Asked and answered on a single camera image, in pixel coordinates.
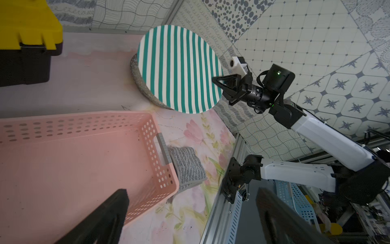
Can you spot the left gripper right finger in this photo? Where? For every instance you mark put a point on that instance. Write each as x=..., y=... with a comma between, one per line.
x=282, y=225

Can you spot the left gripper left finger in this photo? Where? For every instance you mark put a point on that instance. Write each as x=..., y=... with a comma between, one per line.
x=104, y=225

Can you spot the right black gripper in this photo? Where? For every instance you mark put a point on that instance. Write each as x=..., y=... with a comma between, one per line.
x=237, y=88

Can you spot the green striped plate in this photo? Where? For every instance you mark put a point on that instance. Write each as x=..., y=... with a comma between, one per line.
x=177, y=66

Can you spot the speckled silver plate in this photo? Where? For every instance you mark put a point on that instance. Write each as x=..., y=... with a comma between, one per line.
x=139, y=81

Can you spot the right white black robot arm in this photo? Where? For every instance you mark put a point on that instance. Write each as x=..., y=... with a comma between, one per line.
x=345, y=170

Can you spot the pink plastic basket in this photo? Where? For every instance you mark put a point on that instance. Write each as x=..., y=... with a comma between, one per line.
x=57, y=169

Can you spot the yellow black toolbox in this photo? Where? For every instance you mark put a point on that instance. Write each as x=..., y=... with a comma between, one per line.
x=30, y=36

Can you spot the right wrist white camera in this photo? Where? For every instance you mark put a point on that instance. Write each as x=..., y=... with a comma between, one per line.
x=238, y=66

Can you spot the aluminium mounting rail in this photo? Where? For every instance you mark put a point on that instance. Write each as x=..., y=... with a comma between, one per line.
x=223, y=221

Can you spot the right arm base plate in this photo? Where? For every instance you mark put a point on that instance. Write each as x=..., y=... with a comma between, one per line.
x=232, y=180

